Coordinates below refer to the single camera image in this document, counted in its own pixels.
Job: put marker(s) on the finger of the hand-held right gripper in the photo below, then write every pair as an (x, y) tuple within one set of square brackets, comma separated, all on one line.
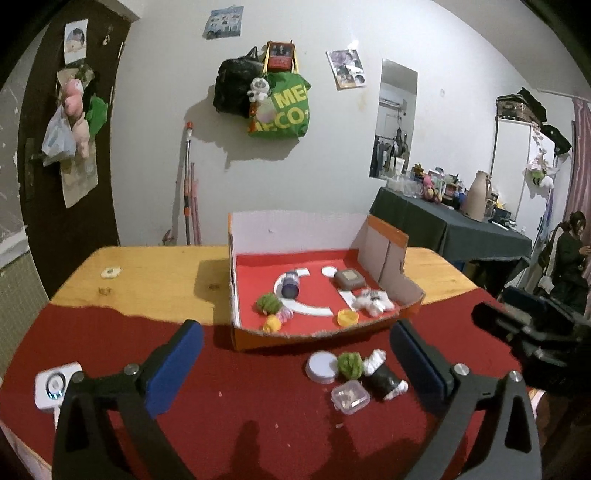
[(496, 319), (540, 307)]

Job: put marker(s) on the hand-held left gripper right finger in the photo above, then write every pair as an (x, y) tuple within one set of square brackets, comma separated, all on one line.
[(418, 355)]

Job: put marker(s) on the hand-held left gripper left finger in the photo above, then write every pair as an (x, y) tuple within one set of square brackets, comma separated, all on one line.
[(178, 355)]

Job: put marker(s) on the black roll with white ends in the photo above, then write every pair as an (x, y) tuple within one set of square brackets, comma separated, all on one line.
[(383, 378)]

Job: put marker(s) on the green yarn ball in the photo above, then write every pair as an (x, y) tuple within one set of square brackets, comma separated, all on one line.
[(350, 365), (268, 303)]

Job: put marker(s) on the white fluffy star plush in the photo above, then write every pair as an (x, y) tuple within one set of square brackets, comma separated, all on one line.
[(371, 302)]

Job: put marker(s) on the yellow bottle cap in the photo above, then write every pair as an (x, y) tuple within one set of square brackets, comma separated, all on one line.
[(347, 318)]

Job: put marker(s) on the clear plastic box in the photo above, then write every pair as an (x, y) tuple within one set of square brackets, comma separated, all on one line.
[(350, 398)]

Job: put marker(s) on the round silver tin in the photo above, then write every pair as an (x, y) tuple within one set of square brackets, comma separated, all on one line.
[(321, 367)]

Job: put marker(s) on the pink and yellow toy figurine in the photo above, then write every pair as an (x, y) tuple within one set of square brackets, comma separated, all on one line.
[(273, 323)]

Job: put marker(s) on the brown grey square case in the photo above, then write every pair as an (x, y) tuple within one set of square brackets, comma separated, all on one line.
[(349, 280)]

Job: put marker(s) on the dark blue bottle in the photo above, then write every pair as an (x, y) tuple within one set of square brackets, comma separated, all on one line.
[(291, 285)]

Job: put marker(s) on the orange cardboard box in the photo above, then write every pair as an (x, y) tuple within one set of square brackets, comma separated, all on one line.
[(295, 235)]

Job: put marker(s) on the red knitted mat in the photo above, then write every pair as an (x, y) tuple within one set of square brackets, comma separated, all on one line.
[(254, 392)]

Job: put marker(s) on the dark green covered table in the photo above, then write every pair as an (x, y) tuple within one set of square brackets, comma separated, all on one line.
[(461, 240)]

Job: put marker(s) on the small white chip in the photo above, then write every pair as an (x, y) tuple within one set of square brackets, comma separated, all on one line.
[(111, 272)]

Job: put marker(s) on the beige vase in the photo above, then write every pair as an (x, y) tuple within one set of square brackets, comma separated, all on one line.
[(475, 198)]

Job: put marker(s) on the white square device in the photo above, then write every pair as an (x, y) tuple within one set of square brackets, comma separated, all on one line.
[(55, 383)]

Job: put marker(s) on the white wardrobe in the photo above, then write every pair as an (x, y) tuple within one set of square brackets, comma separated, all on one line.
[(510, 166)]

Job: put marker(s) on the row of small bottles and toys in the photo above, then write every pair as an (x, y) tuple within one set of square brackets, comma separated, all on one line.
[(427, 187)]

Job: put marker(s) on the dark brown door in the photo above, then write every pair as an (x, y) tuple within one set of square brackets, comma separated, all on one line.
[(69, 240)]

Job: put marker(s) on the pink curtain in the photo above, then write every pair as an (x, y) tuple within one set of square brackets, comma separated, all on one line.
[(581, 152)]

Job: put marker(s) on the mop pole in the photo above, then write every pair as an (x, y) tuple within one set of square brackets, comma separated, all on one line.
[(187, 184)]

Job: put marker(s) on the beige hanging cloth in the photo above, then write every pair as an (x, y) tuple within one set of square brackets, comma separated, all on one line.
[(78, 182)]

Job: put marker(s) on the patterned suitcase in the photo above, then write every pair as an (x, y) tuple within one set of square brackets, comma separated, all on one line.
[(512, 108)]

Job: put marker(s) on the pink plush toy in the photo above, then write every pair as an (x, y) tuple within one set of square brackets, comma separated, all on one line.
[(73, 97), (82, 134)]

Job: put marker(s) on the clear plastic bag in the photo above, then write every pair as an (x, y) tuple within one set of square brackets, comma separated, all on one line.
[(57, 141)]

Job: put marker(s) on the green plush toy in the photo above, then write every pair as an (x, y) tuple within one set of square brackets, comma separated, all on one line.
[(98, 114)]

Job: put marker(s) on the green tote bag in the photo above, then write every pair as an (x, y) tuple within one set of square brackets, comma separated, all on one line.
[(286, 110)]

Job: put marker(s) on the black bag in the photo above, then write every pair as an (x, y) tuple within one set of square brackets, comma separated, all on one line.
[(233, 87)]

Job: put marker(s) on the red framed picture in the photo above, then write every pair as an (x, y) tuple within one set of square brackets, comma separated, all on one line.
[(280, 56)]

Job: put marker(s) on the door photo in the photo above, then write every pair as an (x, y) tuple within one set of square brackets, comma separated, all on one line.
[(76, 40)]

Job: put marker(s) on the wall mirror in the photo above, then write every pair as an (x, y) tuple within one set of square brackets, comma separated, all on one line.
[(392, 120)]

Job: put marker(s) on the wall photo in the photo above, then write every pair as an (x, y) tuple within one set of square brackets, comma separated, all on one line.
[(346, 69)]

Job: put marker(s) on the blue wall poster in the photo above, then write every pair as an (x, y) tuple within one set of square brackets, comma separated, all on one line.
[(224, 22)]

